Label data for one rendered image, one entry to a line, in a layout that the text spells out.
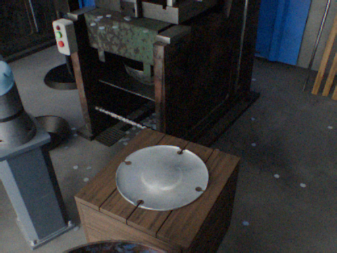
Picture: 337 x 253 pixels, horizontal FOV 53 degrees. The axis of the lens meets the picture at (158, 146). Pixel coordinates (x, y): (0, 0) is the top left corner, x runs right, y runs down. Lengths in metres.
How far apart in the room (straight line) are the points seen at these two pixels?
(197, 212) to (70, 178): 0.82
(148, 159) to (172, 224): 0.28
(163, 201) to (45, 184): 0.45
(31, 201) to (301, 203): 1.06
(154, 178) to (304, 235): 0.67
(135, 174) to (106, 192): 0.11
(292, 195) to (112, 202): 0.85
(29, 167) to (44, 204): 0.18
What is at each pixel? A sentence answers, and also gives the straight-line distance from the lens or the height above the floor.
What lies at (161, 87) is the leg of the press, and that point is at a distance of 1.32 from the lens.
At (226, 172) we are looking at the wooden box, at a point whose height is 0.35.
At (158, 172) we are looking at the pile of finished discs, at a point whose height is 0.36.
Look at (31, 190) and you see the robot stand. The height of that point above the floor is 0.27.
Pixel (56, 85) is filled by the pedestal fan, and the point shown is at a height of 0.02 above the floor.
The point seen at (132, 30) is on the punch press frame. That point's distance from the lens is 1.40.
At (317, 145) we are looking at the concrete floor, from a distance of 1.89.
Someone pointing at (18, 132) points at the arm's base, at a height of 0.49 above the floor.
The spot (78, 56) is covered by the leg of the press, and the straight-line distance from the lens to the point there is 1.61.
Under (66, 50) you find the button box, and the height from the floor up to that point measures 0.51.
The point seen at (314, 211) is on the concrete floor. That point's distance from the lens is 1.54.
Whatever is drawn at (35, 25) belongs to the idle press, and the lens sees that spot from 3.03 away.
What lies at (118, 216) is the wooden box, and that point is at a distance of 0.97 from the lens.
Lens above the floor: 1.09
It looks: 39 degrees down
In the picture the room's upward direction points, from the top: 2 degrees counter-clockwise
